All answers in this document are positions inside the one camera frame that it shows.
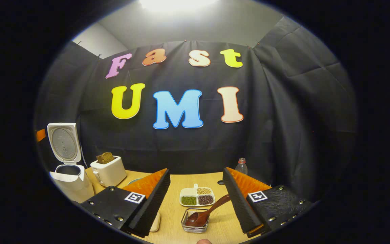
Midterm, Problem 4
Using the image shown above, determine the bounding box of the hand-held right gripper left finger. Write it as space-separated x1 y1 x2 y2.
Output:
79 168 171 238

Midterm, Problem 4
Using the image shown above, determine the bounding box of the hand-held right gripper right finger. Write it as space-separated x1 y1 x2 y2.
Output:
222 167 315 238

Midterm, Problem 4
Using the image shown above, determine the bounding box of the brown wooden spoon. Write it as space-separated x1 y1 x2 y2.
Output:
185 194 232 227

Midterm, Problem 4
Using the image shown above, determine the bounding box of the white rice cooker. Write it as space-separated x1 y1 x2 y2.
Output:
47 123 95 204

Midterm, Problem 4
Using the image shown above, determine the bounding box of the clear plastic rice tray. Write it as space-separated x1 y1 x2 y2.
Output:
149 212 161 232

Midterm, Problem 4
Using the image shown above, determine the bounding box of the clear plastic water bottle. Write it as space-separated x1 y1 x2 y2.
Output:
235 158 248 176

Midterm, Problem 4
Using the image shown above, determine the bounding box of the white divided dish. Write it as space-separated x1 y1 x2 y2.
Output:
180 184 216 207

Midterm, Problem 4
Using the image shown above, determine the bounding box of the white toaster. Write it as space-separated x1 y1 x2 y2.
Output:
90 156 127 187

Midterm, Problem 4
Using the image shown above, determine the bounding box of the brown toast slice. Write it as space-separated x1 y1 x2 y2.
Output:
96 152 115 165

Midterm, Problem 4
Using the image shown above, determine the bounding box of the black backdrop cloth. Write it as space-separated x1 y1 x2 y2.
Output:
34 15 358 204

